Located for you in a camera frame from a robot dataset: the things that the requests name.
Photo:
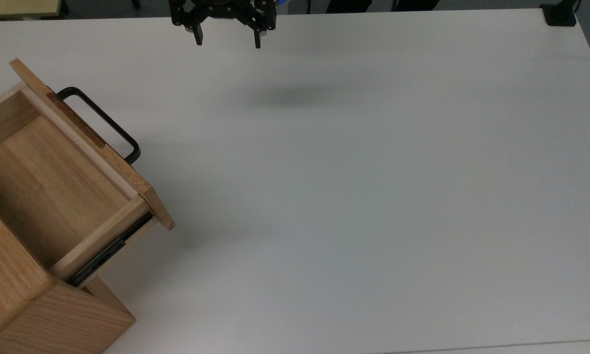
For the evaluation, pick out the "wooden cabinet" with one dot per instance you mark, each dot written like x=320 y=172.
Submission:
x=34 y=314

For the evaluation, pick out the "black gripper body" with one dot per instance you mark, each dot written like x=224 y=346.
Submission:
x=226 y=10

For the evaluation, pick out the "wooden side table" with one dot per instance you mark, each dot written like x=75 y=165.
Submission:
x=14 y=7

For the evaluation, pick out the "blue object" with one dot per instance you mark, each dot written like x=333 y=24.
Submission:
x=281 y=2

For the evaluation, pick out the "wooden drawer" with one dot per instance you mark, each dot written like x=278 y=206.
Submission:
x=48 y=182

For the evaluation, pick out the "black drawer slide rail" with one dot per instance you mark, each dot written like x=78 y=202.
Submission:
x=108 y=250

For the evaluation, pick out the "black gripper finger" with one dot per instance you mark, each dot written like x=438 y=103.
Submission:
x=199 y=35
x=258 y=39

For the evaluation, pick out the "black clamp mount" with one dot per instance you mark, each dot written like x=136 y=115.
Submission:
x=559 y=15

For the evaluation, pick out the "dark chair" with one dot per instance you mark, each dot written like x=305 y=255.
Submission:
x=415 y=4
x=348 y=5

